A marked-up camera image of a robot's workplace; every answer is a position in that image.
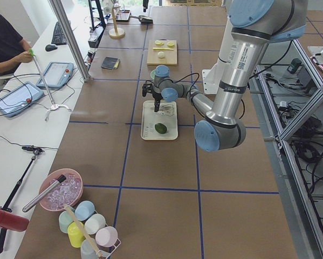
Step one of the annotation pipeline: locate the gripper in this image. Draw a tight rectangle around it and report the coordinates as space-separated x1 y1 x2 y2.
152 86 162 112

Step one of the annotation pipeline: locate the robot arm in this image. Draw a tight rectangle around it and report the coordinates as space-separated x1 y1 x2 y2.
142 1 308 152

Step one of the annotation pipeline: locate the light green bowl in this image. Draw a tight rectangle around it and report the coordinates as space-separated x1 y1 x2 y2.
150 69 155 79

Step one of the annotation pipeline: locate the pink bowl with ice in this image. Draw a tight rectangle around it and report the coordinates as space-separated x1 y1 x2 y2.
39 168 84 212

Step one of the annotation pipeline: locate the white rectangular tray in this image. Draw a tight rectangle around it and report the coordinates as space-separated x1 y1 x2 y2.
141 100 178 140

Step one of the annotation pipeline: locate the green lime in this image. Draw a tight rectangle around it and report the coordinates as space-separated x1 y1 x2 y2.
154 123 168 134

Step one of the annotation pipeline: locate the wooden cutting board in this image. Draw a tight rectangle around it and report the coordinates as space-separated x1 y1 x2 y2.
147 39 178 66

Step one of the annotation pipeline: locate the yellow plastic knife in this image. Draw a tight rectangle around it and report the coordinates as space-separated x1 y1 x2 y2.
152 47 175 51

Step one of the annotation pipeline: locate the grey folded cloth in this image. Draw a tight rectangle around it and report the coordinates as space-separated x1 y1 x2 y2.
101 57 120 70

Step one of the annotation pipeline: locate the wooden mug tree stand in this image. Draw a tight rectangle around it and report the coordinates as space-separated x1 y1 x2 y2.
108 5 125 39

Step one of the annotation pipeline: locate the steel scoop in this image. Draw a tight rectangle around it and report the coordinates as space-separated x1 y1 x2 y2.
129 15 153 24

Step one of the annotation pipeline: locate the dark tray with glasses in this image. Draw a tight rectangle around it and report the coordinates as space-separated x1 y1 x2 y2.
116 10 131 22

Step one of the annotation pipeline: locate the reacher grabber stick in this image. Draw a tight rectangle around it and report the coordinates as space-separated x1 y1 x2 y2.
29 49 72 121

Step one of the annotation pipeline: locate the teach pendant far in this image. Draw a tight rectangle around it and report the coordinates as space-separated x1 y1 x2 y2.
43 62 74 89

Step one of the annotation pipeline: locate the teach pendant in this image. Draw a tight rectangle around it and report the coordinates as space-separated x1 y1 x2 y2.
0 81 44 117
43 62 74 89

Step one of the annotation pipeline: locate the black keyboard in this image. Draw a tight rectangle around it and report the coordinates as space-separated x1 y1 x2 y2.
51 22 67 45

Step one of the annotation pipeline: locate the black computer mouse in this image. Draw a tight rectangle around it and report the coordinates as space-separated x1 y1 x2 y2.
45 44 58 52

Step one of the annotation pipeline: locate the steel muddler rod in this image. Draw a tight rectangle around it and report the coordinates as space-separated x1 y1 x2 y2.
22 174 66 213

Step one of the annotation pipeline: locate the black tripod stick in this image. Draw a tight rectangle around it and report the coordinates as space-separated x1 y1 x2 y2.
0 145 46 255

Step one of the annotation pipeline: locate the blue cup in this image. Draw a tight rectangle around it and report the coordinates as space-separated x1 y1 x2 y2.
74 200 95 221

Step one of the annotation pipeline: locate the white cup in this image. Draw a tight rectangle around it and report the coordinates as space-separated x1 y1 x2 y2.
84 213 106 235

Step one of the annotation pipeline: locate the teach pendant near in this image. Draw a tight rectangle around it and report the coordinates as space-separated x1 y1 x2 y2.
0 81 44 117

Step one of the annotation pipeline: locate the pink cup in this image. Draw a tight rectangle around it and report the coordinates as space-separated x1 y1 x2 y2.
95 226 118 247

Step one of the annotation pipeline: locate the mint green cup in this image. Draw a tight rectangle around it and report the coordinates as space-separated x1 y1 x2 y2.
58 210 73 234

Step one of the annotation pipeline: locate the yellow cup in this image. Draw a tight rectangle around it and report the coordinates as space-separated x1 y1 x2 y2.
67 222 85 248

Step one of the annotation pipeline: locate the seated person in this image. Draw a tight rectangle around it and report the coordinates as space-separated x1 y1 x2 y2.
0 15 32 75

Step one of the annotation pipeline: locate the wooden stick in rack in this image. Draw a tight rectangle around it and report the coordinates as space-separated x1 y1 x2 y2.
64 205 104 258

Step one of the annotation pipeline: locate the grey cup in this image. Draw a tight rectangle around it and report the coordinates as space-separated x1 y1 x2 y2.
80 240 98 259

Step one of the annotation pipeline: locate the red cylinder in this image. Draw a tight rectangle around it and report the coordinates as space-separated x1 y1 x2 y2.
0 209 29 232

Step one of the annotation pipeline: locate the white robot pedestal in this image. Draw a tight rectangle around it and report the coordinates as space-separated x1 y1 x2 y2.
202 64 222 94

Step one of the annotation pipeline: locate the aluminium frame post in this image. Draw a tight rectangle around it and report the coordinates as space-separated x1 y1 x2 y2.
49 0 91 82

